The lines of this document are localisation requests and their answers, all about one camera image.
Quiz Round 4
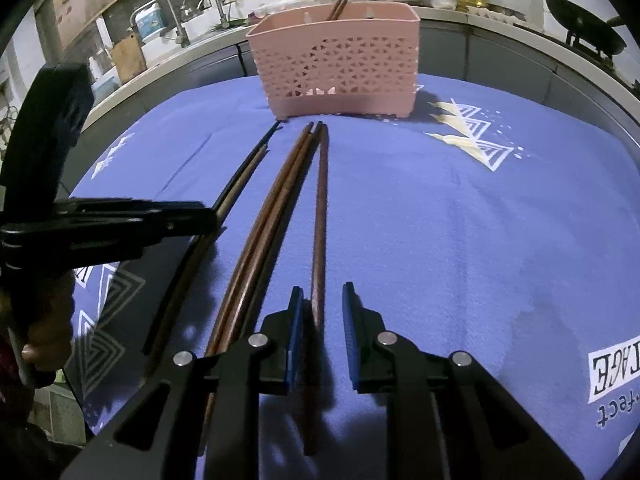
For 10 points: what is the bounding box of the pale blue plastic basin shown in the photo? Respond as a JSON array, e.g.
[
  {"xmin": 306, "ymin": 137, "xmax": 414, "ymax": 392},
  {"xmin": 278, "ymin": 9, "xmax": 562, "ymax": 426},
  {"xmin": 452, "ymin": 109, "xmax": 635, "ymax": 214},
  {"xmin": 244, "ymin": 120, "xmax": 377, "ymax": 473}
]
[{"xmin": 90, "ymin": 67, "xmax": 126, "ymax": 103}]

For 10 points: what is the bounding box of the grey kitchen counter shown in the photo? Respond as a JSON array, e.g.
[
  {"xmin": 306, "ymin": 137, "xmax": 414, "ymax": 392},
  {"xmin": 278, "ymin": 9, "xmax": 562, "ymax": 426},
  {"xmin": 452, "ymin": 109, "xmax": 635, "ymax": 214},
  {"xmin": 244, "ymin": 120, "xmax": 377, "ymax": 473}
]
[{"xmin": 65, "ymin": 5, "xmax": 640, "ymax": 201}]

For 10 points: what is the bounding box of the egg tray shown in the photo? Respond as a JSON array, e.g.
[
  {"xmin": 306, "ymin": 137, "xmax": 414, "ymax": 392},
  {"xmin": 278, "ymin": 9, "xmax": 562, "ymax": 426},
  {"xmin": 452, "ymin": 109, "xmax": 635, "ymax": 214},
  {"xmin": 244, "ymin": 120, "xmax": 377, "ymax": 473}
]
[{"xmin": 467, "ymin": 4, "xmax": 521, "ymax": 18}]

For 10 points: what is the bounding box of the pink plastic utensil basket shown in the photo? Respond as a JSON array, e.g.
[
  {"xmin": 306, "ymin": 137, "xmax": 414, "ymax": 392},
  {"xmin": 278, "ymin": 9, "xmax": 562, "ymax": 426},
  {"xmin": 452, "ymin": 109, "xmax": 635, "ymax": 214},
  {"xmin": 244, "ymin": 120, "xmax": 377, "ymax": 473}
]
[{"xmin": 246, "ymin": 6, "xmax": 422, "ymax": 121}]

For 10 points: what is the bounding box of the gas stove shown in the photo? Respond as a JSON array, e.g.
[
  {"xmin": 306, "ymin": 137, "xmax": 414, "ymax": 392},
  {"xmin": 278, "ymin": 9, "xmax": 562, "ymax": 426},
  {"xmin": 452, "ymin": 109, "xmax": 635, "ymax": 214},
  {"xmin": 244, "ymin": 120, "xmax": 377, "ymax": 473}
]
[{"xmin": 562, "ymin": 30, "xmax": 640, "ymax": 91}]

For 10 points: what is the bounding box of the person's left hand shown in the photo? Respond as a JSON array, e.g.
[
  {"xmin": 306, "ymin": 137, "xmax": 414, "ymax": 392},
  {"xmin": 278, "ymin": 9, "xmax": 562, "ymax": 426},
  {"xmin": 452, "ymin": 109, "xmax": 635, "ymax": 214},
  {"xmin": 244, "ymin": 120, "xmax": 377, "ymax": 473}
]
[{"xmin": 20, "ymin": 270, "xmax": 77, "ymax": 387}]

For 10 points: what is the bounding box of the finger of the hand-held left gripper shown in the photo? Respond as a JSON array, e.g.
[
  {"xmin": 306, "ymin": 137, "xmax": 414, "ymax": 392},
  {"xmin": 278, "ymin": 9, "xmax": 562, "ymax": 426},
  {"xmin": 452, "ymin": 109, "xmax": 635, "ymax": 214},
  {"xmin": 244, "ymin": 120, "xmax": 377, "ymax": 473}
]
[
  {"xmin": 0, "ymin": 219, "xmax": 219, "ymax": 272},
  {"xmin": 52, "ymin": 199, "xmax": 219, "ymax": 222}
]

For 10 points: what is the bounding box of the black wok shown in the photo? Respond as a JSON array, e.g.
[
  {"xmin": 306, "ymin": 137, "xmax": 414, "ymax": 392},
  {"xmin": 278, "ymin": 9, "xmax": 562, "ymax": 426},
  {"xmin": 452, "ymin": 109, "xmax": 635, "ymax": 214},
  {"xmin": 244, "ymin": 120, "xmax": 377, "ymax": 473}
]
[{"xmin": 542, "ymin": 0, "xmax": 628, "ymax": 56}]

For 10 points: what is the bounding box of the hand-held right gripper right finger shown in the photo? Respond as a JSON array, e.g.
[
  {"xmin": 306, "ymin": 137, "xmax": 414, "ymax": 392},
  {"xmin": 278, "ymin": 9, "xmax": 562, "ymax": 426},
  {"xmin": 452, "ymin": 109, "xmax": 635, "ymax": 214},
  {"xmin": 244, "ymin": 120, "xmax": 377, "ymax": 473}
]
[{"xmin": 342, "ymin": 282, "xmax": 586, "ymax": 480}]

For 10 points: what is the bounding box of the black chopstick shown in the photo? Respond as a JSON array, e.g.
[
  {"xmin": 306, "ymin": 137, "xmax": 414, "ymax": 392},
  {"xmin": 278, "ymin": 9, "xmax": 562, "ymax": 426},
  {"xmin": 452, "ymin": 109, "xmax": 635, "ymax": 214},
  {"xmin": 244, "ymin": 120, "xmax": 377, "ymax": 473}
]
[{"xmin": 142, "ymin": 124, "xmax": 283, "ymax": 356}]

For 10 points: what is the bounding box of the blue and white container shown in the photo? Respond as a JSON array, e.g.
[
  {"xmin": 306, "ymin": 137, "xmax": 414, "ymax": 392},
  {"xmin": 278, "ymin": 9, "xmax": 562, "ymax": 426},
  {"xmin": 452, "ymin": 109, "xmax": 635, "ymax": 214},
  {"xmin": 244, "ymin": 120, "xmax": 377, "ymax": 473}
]
[{"xmin": 135, "ymin": 2, "xmax": 166, "ymax": 41}]

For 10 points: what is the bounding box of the steel gooseneck faucet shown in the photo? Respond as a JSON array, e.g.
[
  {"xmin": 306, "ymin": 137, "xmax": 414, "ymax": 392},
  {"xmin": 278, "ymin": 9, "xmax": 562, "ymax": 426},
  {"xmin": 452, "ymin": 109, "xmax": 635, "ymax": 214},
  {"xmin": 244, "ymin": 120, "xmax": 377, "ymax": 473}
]
[
  {"xmin": 129, "ymin": 0, "xmax": 188, "ymax": 48},
  {"xmin": 181, "ymin": 0, "xmax": 231, "ymax": 30}
]

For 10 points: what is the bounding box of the olive brown chopstick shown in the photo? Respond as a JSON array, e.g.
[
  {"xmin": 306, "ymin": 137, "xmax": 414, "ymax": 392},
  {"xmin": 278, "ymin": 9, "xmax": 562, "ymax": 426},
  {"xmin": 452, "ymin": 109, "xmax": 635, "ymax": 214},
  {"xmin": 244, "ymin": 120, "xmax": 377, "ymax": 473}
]
[{"xmin": 147, "ymin": 147, "xmax": 269, "ymax": 378}]

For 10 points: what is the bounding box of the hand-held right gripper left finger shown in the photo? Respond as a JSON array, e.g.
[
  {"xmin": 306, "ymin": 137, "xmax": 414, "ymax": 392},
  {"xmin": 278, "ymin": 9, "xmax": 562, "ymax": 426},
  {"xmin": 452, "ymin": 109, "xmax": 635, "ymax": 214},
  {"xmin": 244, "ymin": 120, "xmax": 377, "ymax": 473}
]
[{"xmin": 60, "ymin": 286, "xmax": 305, "ymax": 480}]

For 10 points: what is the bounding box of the blue printed tablecloth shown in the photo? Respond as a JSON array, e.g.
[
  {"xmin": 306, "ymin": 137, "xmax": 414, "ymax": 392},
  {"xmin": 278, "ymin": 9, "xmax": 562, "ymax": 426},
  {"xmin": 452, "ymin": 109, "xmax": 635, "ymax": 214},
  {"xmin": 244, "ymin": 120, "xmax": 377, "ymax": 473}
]
[{"xmin": 65, "ymin": 74, "xmax": 640, "ymax": 480}]

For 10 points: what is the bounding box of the small wooden cutting board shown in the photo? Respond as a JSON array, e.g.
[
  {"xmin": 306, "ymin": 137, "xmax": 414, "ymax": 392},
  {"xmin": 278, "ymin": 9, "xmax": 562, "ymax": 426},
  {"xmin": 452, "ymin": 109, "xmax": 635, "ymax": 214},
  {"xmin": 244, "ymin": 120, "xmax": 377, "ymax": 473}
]
[{"xmin": 110, "ymin": 32, "xmax": 148, "ymax": 83}]

